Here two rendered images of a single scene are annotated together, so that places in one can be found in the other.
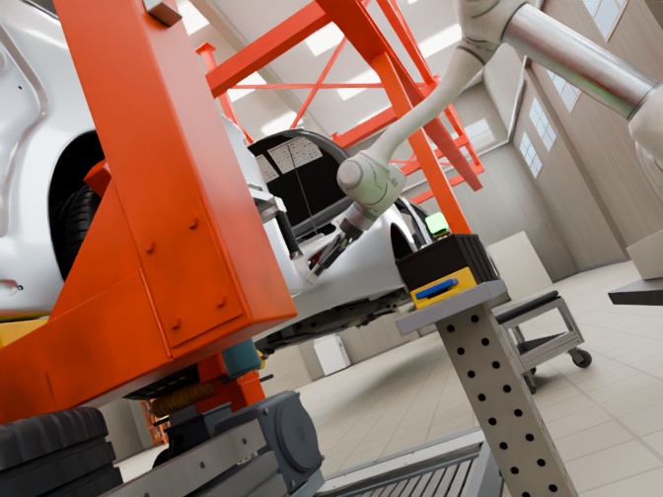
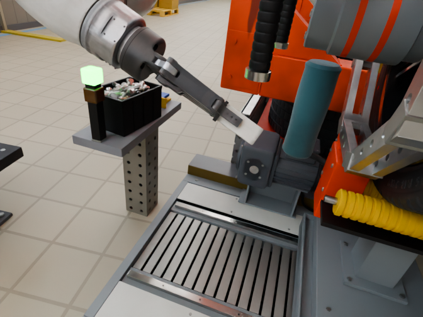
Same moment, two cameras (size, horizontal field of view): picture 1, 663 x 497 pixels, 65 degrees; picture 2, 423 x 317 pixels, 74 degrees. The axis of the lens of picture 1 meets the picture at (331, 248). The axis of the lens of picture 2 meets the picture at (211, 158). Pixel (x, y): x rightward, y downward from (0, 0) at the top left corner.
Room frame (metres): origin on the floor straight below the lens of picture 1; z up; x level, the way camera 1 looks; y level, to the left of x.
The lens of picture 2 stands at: (2.04, 0.01, 0.88)
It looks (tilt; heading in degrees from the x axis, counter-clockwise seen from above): 32 degrees down; 175
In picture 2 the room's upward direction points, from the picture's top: 7 degrees clockwise
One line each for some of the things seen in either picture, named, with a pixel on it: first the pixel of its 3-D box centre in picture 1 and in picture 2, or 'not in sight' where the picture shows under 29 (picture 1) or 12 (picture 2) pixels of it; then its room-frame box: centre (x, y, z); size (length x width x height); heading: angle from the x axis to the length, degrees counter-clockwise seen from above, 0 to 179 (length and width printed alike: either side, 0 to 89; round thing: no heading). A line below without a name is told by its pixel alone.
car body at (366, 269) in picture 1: (355, 253); not in sight; (6.31, -0.24, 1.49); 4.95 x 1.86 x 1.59; 161
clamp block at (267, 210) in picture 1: (268, 210); not in sight; (1.57, 0.14, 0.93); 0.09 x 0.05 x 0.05; 71
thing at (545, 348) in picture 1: (516, 346); not in sight; (2.42, -0.59, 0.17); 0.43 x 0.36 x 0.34; 21
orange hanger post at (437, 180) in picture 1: (405, 178); not in sight; (4.92, -0.93, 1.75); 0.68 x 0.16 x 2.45; 71
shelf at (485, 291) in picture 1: (460, 303); (135, 119); (1.11, -0.20, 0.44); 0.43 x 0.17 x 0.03; 161
